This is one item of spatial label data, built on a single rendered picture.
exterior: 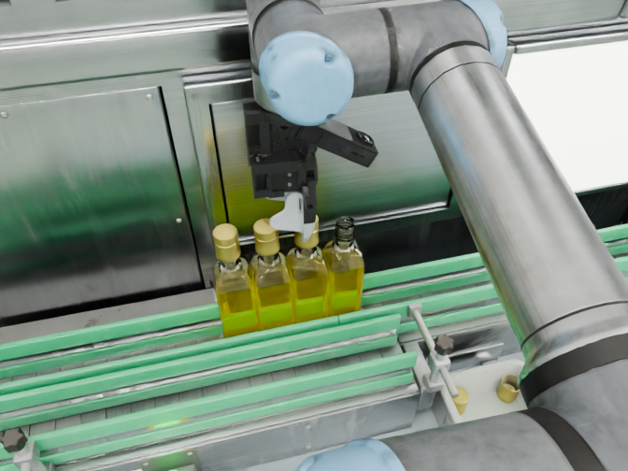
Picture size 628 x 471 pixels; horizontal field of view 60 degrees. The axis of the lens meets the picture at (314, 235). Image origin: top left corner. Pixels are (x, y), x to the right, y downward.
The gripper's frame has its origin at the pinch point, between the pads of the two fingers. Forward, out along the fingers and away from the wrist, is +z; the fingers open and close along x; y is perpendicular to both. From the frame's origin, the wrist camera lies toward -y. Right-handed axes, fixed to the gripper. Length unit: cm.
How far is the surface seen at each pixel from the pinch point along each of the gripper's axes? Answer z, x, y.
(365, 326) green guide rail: 19.3, 5.7, -8.6
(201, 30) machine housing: -23.5, -12.4, 10.9
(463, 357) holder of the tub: 36.0, 4.6, -29.3
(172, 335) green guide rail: 24.4, -2.2, 23.1
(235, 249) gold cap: 1.6, 1.8, 10.4
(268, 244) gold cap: 1.1, 2.1, 5.7
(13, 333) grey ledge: 27, -10, 51
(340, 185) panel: 5.1, -13.3, -8.2
